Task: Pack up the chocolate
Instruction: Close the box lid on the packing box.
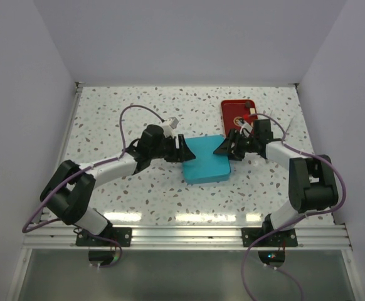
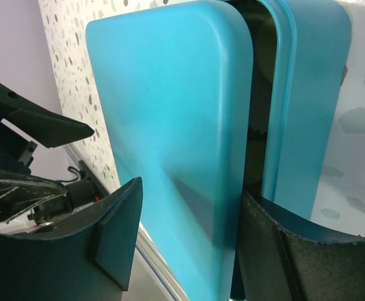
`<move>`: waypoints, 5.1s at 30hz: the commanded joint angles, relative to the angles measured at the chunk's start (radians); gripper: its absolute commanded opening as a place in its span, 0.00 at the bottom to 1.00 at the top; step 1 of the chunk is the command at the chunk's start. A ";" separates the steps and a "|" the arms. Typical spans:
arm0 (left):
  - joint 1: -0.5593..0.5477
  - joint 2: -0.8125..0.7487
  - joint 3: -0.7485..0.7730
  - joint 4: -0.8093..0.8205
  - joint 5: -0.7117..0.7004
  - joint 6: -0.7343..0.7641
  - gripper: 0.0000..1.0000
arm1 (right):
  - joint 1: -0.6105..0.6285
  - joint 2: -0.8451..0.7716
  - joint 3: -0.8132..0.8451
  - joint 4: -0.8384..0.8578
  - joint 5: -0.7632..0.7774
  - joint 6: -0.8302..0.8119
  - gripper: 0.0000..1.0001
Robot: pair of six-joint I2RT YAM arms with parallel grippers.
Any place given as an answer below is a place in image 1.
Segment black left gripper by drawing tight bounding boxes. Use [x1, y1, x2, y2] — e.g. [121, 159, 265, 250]
[149, 134, 195, 163]

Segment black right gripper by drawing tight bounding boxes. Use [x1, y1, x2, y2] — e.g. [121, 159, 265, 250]
[214, 129, 259, 162]

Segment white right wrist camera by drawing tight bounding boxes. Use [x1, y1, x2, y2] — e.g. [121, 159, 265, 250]
[238, 114, 253, 137]

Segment red lacquer tray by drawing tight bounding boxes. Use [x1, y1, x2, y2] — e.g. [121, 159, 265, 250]
[221, 99, 257, 135]

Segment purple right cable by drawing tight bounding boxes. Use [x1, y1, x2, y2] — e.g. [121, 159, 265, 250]
[240, 112, 347, 301]

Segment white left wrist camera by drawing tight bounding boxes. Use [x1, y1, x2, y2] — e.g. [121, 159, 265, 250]
[161, 117, 179, 138]

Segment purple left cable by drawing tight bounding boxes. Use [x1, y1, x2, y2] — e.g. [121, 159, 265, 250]
[21, 103, 171, 233]

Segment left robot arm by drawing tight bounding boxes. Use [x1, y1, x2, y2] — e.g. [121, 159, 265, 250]
[40, 125, 196, 246]

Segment metal tongs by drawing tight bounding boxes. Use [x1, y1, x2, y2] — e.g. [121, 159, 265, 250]
[269, 110, 297, 142]

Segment teal tin box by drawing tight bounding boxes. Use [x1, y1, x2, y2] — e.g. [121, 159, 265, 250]
[182, 163, 231, 185]

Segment teal tin lid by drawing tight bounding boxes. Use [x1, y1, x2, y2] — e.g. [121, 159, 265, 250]
[182, 135, 230, 166]

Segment purple cable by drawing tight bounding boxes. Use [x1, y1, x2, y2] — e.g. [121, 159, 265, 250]
[240, 112, 347, 301]
[21, 103, 171, 233]

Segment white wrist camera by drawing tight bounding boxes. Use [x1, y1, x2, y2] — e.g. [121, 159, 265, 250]
[238, 114, 253, 137]
[161, 117, 179, 138]

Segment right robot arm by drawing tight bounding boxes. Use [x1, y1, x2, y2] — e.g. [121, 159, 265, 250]
[213, 119, 339, 246]

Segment aluminium mounting rail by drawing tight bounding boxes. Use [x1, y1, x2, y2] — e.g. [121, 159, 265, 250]
[23, 224, 351, 250]

